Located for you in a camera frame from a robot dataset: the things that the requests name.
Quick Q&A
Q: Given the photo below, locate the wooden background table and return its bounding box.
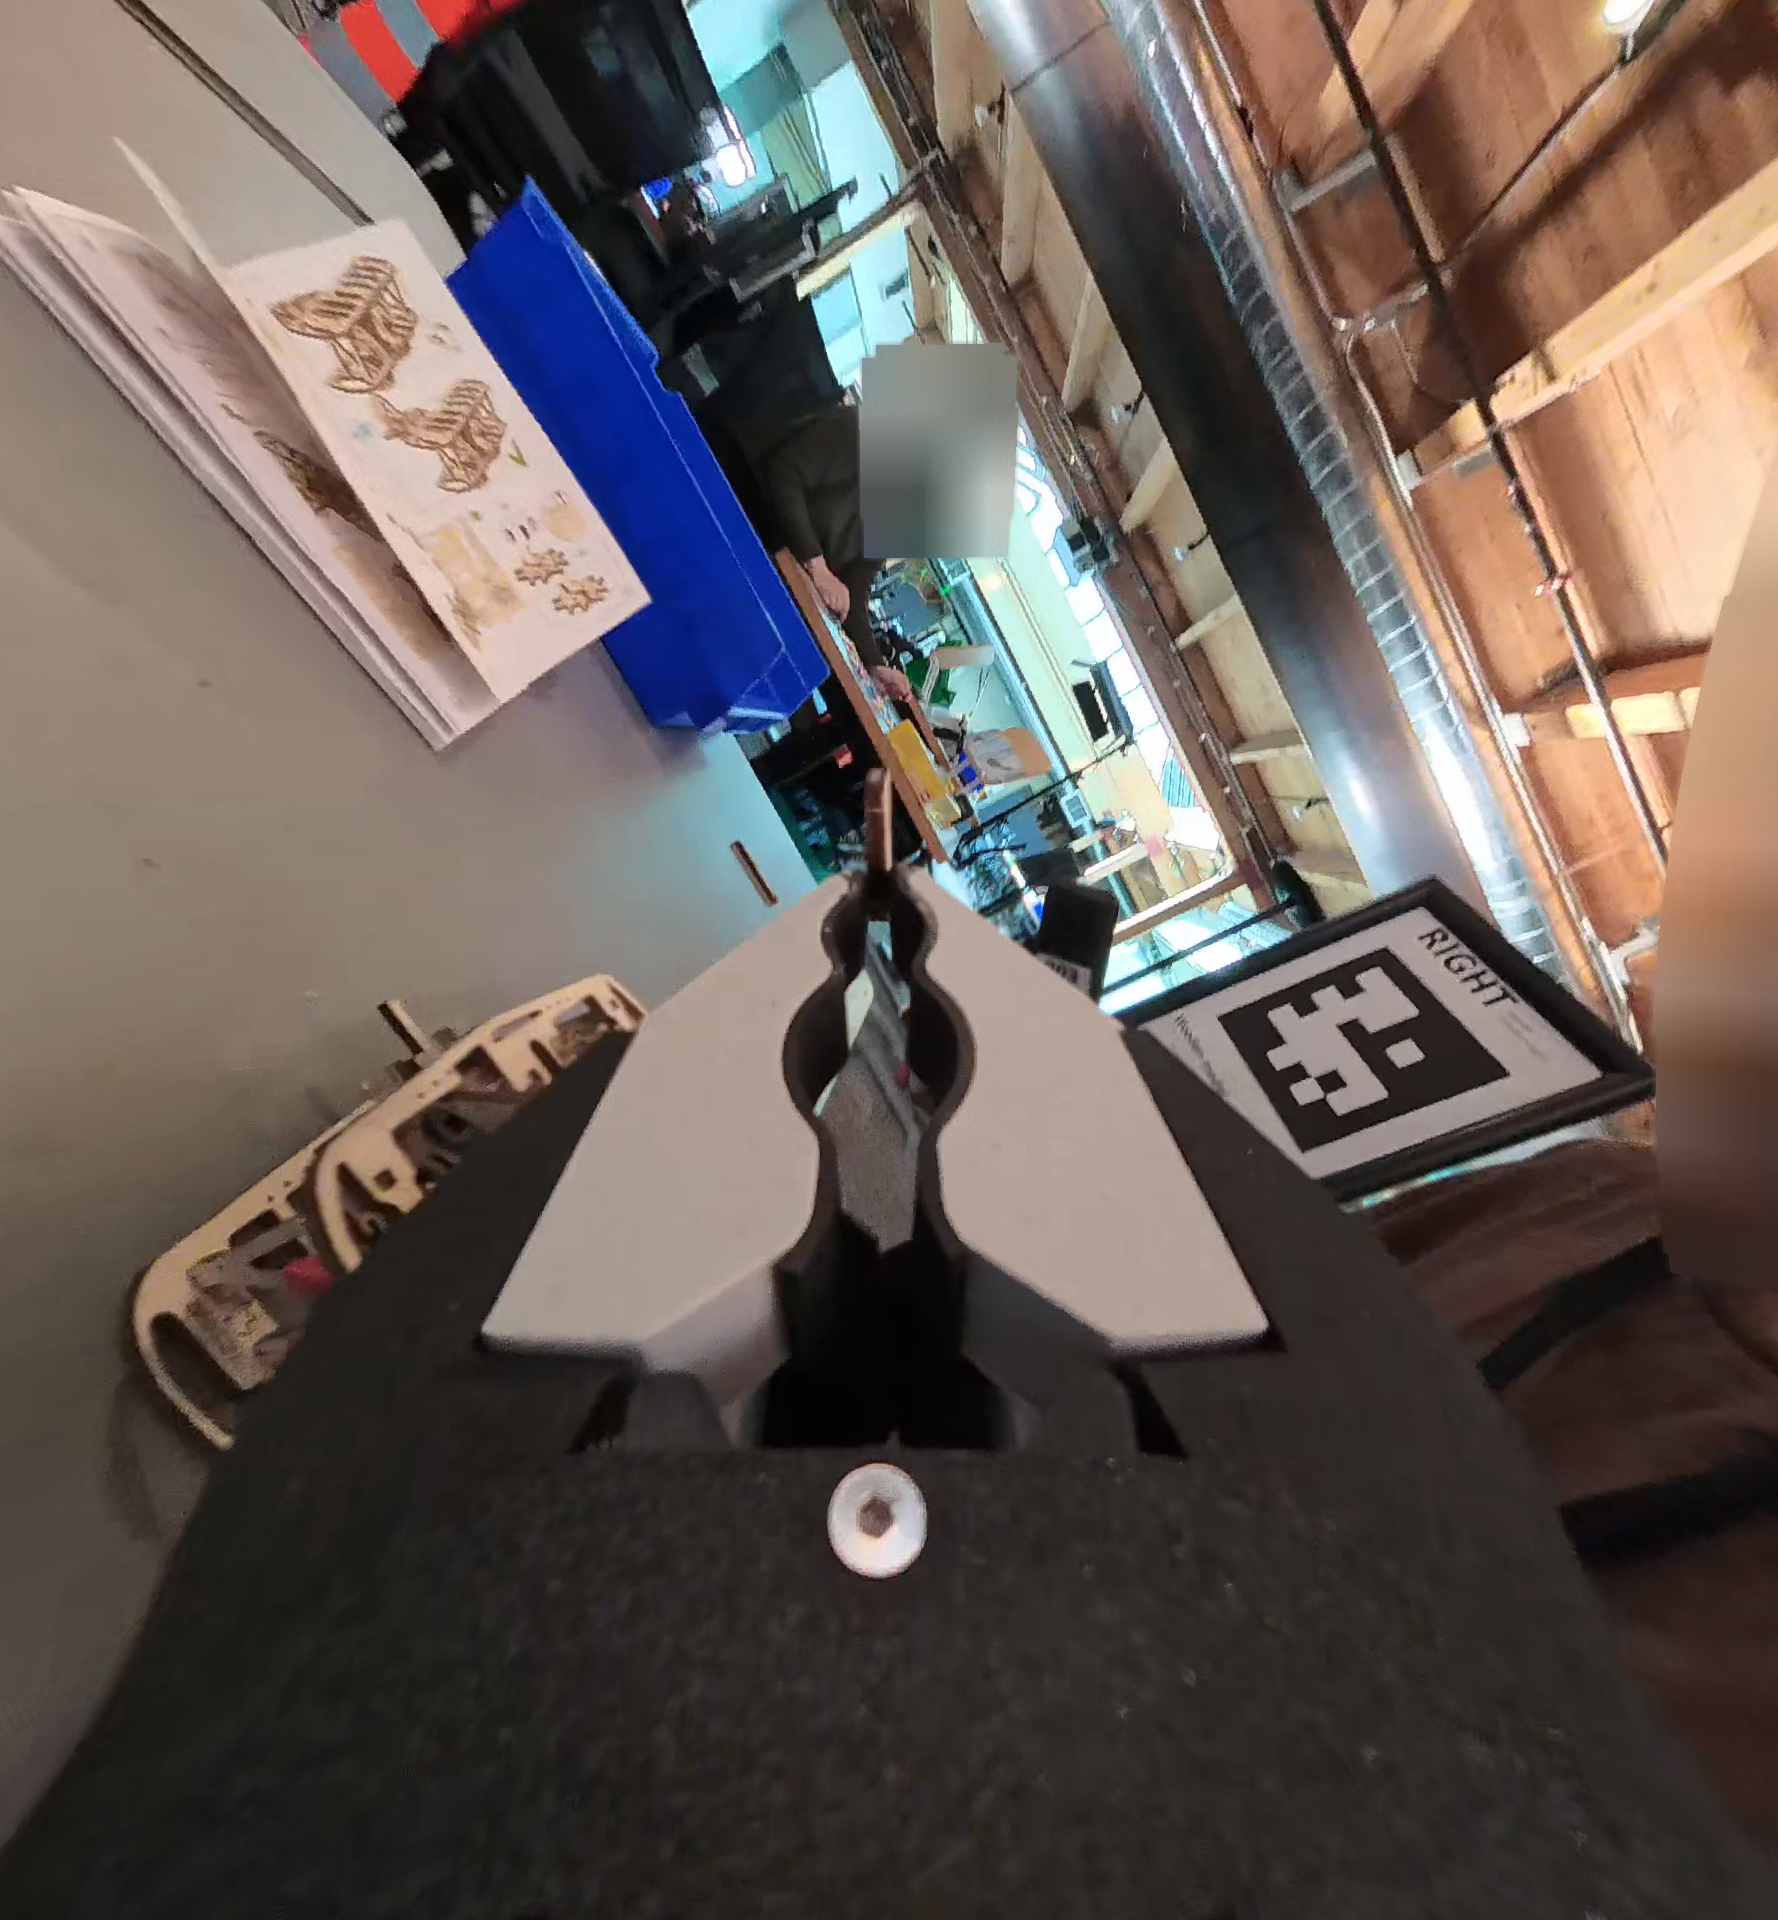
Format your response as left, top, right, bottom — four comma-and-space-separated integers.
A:
775, 546, 970, 867

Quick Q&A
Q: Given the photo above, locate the grey desk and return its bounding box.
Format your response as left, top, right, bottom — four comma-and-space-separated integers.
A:
0, 0, 849, 1920

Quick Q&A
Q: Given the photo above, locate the black framed marker sign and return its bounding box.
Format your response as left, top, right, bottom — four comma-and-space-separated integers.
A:
1119, 876, 1657, 1204

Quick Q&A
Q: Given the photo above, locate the wooden model assembly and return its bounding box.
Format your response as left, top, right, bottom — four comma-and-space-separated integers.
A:
131, 972, 652, 1451

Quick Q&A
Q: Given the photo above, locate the open instruction booklet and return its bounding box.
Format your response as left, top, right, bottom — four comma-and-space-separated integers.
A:
0, 139, 653, 752

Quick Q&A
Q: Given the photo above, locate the blue plastic bin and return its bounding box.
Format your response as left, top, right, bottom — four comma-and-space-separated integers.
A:
445, 177, 835, 737

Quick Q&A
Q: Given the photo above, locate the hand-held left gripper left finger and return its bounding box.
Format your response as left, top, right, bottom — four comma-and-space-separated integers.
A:
482, 876, 849, 1445

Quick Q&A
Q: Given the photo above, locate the silver ventilation duct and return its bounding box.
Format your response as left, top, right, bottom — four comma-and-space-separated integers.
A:
963, 0, 1569, 966

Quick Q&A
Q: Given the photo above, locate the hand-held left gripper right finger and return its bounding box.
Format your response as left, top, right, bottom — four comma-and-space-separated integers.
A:
904, 867, 1272, 1369

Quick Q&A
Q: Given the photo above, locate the person's brown clothing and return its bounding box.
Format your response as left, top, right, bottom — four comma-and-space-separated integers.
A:
1366, 1137, 1778, 1920

